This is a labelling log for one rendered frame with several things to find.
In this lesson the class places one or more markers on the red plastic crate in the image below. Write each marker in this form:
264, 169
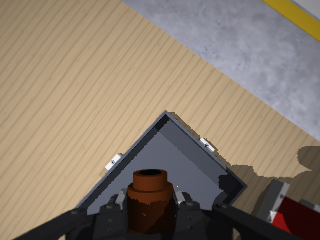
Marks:
298, 219

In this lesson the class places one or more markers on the grey rectangular tray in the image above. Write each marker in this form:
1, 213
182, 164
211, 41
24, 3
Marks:
169, 146

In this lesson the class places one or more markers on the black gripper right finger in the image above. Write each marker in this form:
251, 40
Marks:
219, 222

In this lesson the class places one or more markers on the brown bottle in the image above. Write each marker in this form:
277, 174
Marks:
150, 202

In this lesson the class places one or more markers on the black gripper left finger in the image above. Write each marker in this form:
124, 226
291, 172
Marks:
75, 224

